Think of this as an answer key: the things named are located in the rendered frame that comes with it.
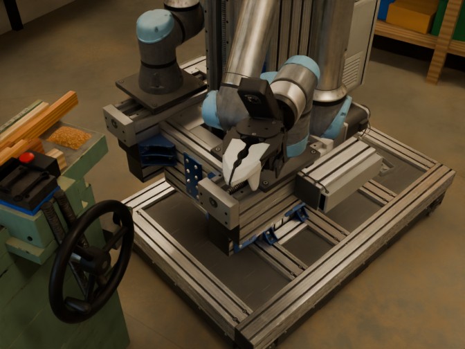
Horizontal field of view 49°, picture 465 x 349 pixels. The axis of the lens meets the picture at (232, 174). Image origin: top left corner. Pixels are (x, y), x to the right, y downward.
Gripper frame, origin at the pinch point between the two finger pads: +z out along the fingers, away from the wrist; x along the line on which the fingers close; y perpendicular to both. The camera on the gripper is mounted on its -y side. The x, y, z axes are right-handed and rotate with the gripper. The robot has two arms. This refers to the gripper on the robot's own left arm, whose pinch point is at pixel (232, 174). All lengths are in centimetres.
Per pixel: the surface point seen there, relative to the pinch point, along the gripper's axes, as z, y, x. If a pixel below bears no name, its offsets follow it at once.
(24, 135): -25, 23, 71
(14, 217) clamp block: 0, 23, 52
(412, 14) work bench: -275, 93, 2
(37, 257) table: 3, 31, 48
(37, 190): -4, 18, 48
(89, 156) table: -29, 30, 56
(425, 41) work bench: -263, 104, -9
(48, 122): -33, 24, 71
